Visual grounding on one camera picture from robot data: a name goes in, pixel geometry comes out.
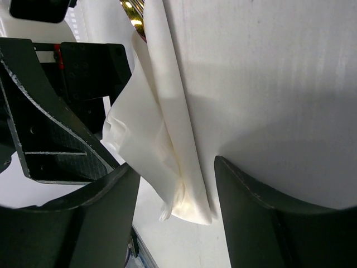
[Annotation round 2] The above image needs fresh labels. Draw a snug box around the iridescent gold spoon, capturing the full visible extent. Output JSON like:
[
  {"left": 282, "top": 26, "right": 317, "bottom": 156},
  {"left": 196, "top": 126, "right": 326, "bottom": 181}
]
[{"left": 120, "top": 0, "right": 146, "bottom": 41}]

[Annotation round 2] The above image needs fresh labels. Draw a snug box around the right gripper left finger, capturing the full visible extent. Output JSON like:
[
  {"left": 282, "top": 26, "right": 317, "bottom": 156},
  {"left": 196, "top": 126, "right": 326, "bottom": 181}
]
[{"left": 1, "top": 164, "right": 140, "bottom": 267}]

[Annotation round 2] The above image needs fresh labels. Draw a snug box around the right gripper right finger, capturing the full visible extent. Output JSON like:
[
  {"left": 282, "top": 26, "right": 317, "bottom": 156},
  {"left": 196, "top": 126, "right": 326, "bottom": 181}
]
[{"left": 214, "top": 156, "right": 356, "bottom": 267}]

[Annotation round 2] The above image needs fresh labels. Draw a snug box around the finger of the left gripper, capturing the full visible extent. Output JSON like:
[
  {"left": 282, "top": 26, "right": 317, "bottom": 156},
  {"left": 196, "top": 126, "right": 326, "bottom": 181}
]
[
  {"left": 1, "top": 38, "right": 118, "bottom": 185},
  {"left": 60, "top": 42, "right": 131, "bottom": 134}
]

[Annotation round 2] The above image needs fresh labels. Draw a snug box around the white paper napkin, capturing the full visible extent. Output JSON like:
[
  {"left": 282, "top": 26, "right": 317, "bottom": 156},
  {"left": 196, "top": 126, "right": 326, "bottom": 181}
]
[{"left": 103, "top": 1, "right": 212, "bottom": 225}]

